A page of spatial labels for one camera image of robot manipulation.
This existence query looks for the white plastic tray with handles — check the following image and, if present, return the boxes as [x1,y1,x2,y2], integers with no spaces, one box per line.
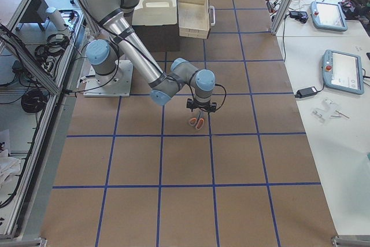
[132,0,177,26]

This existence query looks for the white crumpled cloth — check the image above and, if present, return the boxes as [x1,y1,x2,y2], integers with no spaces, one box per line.
[0,130,23,193]

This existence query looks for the black power adapter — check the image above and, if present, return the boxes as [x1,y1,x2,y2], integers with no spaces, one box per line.
[295,86,318,98]

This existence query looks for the blue teach pendant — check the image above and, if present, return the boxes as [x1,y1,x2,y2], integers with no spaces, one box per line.
[322,50,364,95]
[310,1,347,32]

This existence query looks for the blue teach pendant far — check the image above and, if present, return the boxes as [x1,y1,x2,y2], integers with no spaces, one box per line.
[310,1,347,32]

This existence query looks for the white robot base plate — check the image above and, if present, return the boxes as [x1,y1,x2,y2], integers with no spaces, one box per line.
[83,60,134,97]

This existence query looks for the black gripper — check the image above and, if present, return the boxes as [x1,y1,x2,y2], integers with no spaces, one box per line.
[186,99,217,113]

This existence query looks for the black monitor on side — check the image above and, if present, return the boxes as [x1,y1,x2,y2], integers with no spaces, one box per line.
[16,0,48,31]

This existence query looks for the dark brown wooden cabinet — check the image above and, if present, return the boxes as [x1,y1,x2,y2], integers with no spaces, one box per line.
[132,24,180,52]

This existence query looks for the clear plastic bracket parts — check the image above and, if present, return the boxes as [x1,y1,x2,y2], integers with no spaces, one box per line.
[312,98,341,123]

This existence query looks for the orange grey scissors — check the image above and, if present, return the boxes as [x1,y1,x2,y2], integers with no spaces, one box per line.
[188,110,205,130]

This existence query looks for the blue teach pendant near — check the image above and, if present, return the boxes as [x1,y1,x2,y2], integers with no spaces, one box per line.
[322,50,364,95]

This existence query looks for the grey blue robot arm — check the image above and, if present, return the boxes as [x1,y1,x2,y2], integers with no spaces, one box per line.
[87,0,217,112]

